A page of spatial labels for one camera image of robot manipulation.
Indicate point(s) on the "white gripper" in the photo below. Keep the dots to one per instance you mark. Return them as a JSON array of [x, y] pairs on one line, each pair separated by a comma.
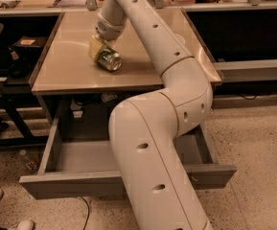
[[110, 31]]

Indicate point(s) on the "green soda can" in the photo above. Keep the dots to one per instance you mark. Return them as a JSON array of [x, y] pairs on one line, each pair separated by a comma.
[[109, 59]]

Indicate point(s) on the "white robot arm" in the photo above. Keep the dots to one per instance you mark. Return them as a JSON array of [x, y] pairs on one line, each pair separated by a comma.
[[142, 128]]

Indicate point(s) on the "open grey top drawer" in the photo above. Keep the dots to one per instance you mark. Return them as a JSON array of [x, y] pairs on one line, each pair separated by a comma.
[[78, 161]]

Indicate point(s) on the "grey cabinet desk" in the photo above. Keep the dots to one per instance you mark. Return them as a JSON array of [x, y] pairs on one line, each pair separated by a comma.
[[80, 64]]

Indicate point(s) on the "white power adapter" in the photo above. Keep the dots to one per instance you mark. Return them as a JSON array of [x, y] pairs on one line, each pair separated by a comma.
[[76, 109]]

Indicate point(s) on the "black box with label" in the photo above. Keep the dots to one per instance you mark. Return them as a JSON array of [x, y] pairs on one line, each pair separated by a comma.
[[30, 43]]

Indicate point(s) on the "plastic bottle on floor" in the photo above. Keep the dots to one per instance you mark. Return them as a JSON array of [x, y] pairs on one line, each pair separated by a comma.
[[29, 161]]

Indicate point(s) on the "white shoe lower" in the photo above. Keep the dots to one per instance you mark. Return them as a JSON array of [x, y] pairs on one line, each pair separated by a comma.
[[26, 224]]

